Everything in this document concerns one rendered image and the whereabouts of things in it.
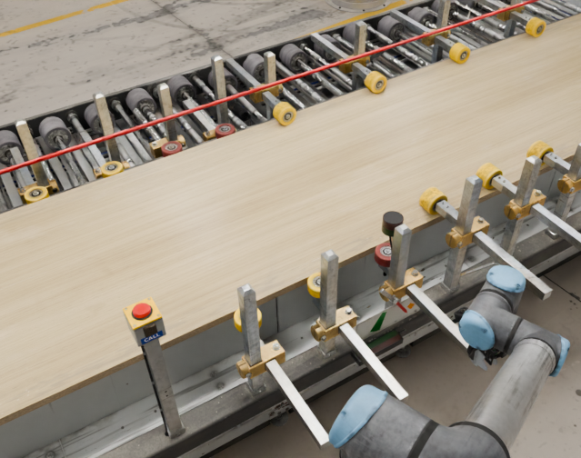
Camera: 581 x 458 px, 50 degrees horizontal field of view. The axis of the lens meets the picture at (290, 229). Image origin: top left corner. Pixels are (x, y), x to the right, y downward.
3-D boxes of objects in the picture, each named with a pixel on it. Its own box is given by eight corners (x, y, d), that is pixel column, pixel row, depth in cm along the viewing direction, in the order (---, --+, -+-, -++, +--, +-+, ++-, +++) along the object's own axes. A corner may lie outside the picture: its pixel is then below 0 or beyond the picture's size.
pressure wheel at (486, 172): (500, 166, 215) (483, 183, 215) (505, 177, 221) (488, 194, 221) (487, 157, 218) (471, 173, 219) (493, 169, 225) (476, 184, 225)
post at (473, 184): (456, 289, 214) (484, 178, 181) (448, 293, 212) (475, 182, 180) (449, 283, 216) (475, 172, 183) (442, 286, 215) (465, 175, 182)
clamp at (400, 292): (421, 287, 199) (424, 276, 195) (387, 304, 194) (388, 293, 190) (410, 276, 202) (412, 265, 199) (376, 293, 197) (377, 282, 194)
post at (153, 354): (185, 432, 177) (160, 333, 146) (169, 440, 175) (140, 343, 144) (179, 419, 180) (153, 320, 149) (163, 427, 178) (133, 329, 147)
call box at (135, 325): (167, 336, 146) (162, 315, 141) (139, 350, 144) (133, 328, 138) (156, 316, 151) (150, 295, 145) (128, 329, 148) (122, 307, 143)
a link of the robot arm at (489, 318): (505, 338, 139) (526, 303, 146) (457, 314, 144) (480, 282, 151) (497, 363, 145) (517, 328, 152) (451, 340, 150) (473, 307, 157)
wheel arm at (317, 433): (331, 446, 163) (332, 438, 160) (320, 453, 161) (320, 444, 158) (251, 331, 190) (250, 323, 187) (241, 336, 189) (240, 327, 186)
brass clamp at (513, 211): (544, 209, 209) (547, 197, 206) (514, 224, 205) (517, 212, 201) (530, 199, 213) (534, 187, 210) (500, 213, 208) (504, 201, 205)
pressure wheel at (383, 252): (402, 277, 205) (405, 253, 197) (382, 287, 202) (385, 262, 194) (386, 262, 210) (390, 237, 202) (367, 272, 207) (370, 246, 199)
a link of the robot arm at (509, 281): (480, 279, 150) (496, 254, 156) (472, 313, 159) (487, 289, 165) (518, 295, 146) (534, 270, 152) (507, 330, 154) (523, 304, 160)
